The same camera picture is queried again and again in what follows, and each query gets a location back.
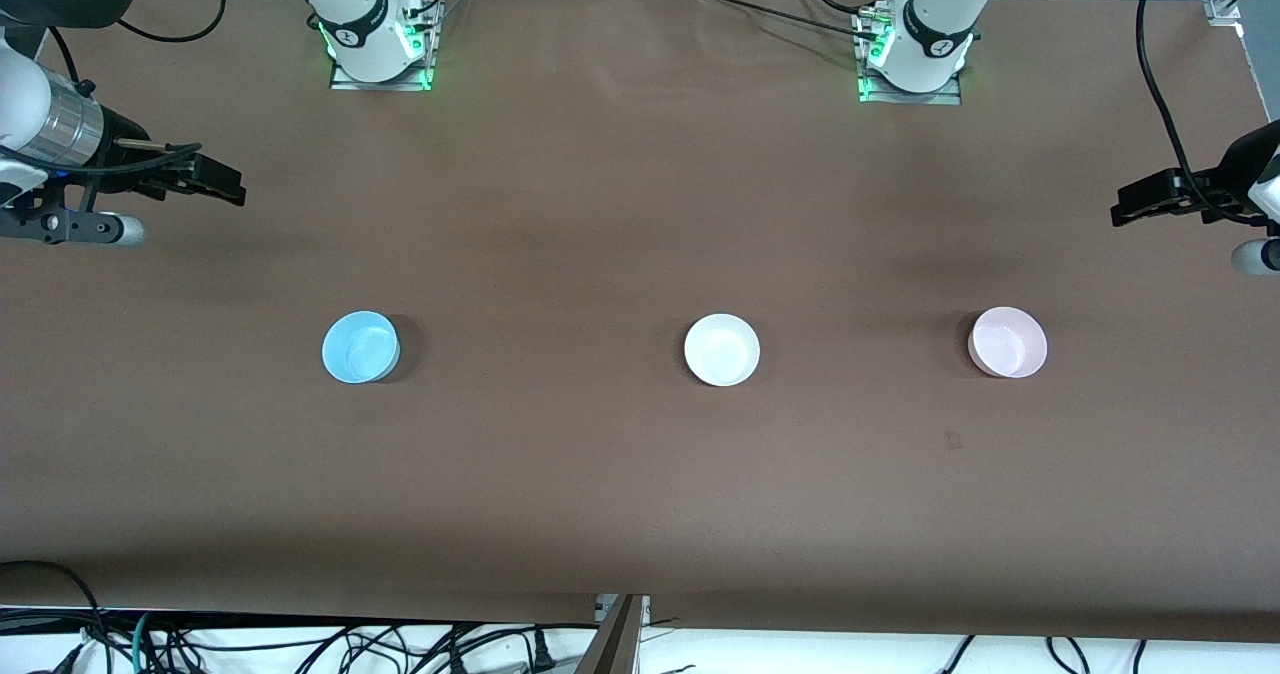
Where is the light blue bowl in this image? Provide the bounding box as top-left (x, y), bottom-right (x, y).
top-left (321, 310), bottom-right (401, 385)

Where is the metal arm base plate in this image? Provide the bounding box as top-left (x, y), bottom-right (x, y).
top-left (329, 0), bottom-right (444, 93)
top-left (856, 9), bottom-right (964, 107)

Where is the aluminium frame post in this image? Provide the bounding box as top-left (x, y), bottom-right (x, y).
top-left (578, 594), bottom-right (653, 674)

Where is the black cable with plug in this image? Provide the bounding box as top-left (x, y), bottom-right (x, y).
top-left (440, 626), bottom-right (559, 673)

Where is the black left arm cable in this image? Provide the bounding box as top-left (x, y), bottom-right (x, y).
top-left (1136, 0), bottom-right (1241, 227)

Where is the light pink bowl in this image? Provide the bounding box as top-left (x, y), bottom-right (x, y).
top-left (967, 305), bottom-right (1049, 380)

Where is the white bowl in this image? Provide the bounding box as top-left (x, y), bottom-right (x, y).
top-left (683, 313), bottom-right (762, 388)

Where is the brown table cover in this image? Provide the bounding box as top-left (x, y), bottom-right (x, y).
top-left (0, 0), bottom-right (1280, 645)

